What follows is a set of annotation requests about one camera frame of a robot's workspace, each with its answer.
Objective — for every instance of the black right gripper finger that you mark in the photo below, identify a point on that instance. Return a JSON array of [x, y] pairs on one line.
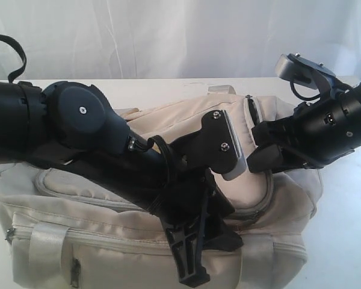
[[265, 158]]

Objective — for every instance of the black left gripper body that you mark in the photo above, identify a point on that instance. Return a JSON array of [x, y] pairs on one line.
[[193, 205]]

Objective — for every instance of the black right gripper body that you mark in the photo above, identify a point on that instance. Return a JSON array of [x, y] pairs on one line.
[[325, 129]]

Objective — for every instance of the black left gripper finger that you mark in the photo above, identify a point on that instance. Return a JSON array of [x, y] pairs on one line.
[[186, 244], [218, 236]]

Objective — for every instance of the beige fabric duffel bag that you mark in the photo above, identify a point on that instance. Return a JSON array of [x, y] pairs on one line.
[[66, 231]]

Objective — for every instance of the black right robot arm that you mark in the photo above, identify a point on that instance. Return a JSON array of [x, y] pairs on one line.
[[297, 160]]

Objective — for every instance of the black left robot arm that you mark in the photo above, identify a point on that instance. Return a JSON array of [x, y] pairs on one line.
[[72, 127]]

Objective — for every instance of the white curtain backdrop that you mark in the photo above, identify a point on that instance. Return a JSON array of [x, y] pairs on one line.
[[180, 39]]

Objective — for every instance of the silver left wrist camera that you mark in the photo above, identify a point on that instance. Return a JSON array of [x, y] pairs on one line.
[[215, 146]]

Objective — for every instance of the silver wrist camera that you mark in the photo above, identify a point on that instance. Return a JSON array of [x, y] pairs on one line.
[[295, 69], [215, 146]]

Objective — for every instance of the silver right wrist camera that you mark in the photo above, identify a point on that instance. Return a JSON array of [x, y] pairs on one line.
[[295, 69]]

